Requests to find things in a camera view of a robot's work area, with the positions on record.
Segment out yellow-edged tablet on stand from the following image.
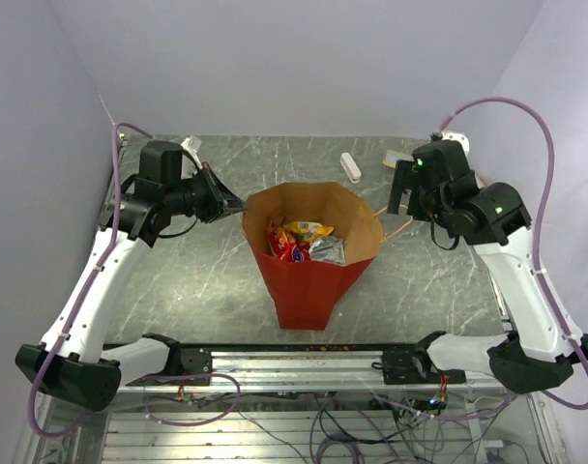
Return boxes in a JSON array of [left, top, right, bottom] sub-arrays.
[[382, 150, 413, 169]]

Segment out silver foil snack packet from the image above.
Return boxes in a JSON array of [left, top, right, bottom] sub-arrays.
[[309, 235, 346, 266]]

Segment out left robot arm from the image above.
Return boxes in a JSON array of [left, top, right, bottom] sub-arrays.
[[15, 137, 246, 412]]

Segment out purple cable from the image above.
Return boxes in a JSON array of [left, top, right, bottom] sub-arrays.
[[443, 96, 588, 412], [26, 121, 155, 439]]

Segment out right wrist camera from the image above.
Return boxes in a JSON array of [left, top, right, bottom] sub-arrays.
[[430, 130, 470, 156]]

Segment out yellow snack packet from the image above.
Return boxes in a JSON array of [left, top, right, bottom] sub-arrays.
[[283, 220, 334, 244]]

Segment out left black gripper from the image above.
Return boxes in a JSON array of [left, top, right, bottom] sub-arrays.
[[164, 161, 249, 223]]

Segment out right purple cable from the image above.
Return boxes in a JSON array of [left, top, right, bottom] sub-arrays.
[[443, 96, 588, 412]]

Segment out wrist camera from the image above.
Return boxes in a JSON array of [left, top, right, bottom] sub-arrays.
[[181, 135, 202, 169], [430, 130, 470, 156]]

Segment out aluminium rail frame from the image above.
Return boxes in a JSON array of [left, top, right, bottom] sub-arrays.
[[23, 345, 569, 463]]

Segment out red snack bag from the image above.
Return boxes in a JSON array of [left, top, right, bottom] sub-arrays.
[[267, 220, 310, 263]]

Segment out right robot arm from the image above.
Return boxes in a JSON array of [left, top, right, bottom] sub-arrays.
[[388, 139, 588, 394]]

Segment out white rectangular device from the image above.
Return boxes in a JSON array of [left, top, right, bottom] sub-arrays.
[[339, 152, 362, 184]]

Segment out loose wires under table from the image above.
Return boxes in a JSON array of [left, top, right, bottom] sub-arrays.
[[143, 376, 513, 464]]

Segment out red paper bag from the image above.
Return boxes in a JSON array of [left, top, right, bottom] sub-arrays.
[[242, 182, 384, 331]]

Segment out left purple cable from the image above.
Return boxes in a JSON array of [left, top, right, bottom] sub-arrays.
[[26, 121, 155, 439]]

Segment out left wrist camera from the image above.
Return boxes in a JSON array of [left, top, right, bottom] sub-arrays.
[[181, 135, 202, 169]]

